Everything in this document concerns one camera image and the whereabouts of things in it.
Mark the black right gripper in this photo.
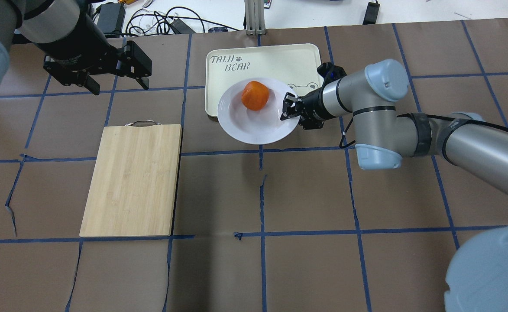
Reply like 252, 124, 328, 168
279, 62, 347, 130

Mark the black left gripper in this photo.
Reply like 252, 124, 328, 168
42, 39, 152, 95

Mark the white round plate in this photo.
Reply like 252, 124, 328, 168
217, 77, 299, 145

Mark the orange fruit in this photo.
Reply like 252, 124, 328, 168
241, 81, 270, 112

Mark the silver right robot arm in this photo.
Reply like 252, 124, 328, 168
280, 59, 508, 312

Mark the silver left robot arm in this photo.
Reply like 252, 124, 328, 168
0, 0, 152, 95

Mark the cream bear tray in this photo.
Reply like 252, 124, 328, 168
205, 43, 323, 118

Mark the black power adapter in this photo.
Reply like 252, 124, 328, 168
96, 3, 125, 38

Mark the bamboo cutting board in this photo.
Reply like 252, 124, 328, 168
79, 123, 182, 238

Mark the aluminium frame post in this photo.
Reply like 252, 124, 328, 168
244, 0, 266, 36

